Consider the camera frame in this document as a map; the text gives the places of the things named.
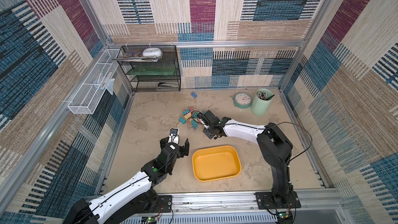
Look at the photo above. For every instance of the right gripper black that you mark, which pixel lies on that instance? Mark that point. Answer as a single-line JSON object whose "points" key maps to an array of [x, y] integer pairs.
{"points": [[207, 125]]}

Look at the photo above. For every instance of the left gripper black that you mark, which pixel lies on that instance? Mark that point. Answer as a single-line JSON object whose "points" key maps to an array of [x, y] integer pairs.
{"points": [[186, 149]]}

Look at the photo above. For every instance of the teal binder clip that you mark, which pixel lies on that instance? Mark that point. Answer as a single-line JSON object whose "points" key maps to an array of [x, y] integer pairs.
{"points": [[194, 124], [180, 121]]}

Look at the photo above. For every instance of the pale yellow binder clip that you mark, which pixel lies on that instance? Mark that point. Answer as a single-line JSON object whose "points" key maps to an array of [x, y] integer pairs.
{"points": [[188, 116]]}

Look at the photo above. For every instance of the yellow plastic storage tray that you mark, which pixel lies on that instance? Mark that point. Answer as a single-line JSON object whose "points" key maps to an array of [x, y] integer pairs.
{"points": [[216, 163]]}

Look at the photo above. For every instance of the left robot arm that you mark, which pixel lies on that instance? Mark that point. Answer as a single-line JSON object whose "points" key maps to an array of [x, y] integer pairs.
{"points": [[135, 196]]}

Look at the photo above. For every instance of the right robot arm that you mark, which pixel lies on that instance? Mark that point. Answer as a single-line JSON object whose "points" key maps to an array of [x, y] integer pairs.
{"points": [[273, 143]]}

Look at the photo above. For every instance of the mint green alarm clock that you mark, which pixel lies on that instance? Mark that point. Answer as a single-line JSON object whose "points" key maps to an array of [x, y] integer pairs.
{"points": [[242, 100]]}

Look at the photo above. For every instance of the mint green pen cup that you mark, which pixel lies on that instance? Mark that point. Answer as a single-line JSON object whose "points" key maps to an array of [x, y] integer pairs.
{"points": [[259, 107]]}

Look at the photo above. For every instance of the pens in cup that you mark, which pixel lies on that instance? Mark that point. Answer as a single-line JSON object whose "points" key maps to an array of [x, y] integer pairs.
{"points": [[264, 95]]}

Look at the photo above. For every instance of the black mesh desk shelf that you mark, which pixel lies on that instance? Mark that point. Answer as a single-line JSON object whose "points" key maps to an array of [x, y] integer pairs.
{"points": [[163, 76]]}

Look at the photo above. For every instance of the white round tape dispenser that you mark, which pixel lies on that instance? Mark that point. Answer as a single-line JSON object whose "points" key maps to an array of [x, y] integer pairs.
{"points": [[152, 52]]}

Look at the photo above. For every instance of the magazines on shelf top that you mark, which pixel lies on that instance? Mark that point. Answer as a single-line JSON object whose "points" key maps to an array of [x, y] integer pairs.
{"points": [[138, 57]]}

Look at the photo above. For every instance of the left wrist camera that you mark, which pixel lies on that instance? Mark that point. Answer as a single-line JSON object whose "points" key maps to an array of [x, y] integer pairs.
{"points": [[174, 136]]}

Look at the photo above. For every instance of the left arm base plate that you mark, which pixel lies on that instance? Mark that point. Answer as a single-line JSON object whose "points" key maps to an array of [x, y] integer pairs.
{"points": [[162, 204]]}

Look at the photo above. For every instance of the white wire wall basket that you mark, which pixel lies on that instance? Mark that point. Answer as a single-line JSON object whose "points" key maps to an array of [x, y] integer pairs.
{"points": [[96, 83]]}

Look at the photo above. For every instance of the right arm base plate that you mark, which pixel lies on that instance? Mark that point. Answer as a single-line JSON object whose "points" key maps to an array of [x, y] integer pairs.
{"points": [[269, 200]]}

